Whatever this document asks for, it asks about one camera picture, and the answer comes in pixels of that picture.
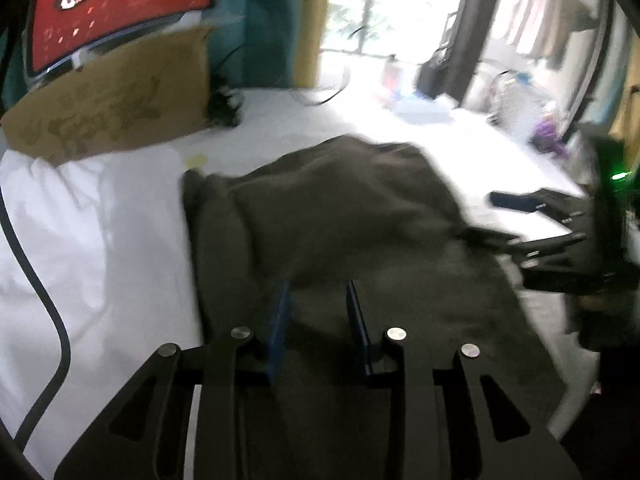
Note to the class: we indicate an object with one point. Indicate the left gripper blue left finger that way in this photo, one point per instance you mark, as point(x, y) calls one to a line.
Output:
point(276, 325)

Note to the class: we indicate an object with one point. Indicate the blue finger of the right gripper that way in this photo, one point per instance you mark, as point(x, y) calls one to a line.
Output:
point(512, 244)
point(553, 204)

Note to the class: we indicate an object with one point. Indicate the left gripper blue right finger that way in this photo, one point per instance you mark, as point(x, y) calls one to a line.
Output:
point(365, 332)

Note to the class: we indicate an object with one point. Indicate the dark grey t-shirt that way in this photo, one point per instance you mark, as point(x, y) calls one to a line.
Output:
point(317, 218)

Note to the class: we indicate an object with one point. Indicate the hanging pink clothes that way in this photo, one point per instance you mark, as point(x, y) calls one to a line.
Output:
point(541, 29)

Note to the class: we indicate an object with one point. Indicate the purple toy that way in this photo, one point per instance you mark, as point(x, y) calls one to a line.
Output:
point(546, 140)

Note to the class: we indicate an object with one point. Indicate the yellow curtain right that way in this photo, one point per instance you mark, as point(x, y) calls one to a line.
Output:
point(625, 127)

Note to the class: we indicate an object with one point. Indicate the yellow curtain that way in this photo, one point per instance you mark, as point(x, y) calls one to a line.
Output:
point(311, 24)
point(625, 127)

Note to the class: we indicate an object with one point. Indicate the white perforated basket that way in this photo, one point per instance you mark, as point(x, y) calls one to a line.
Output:
point(519, 108)

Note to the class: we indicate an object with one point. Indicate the black charger adapter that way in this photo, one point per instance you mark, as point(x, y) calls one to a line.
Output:
point(431, 79)

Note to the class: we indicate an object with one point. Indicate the white folded cloth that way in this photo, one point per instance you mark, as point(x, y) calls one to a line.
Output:
point(107, 238)

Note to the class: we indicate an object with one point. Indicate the brown cardboard box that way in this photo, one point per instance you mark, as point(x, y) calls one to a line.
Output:
point(147, 92)

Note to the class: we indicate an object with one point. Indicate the teal curtain left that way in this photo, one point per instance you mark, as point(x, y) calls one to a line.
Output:
point(253, 44)

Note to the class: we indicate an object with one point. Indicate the yellow curtain left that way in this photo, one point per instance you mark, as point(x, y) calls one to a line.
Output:
point(311, 24)

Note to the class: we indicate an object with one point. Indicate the red screen tablet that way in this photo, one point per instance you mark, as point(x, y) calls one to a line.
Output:
point(57, 28)

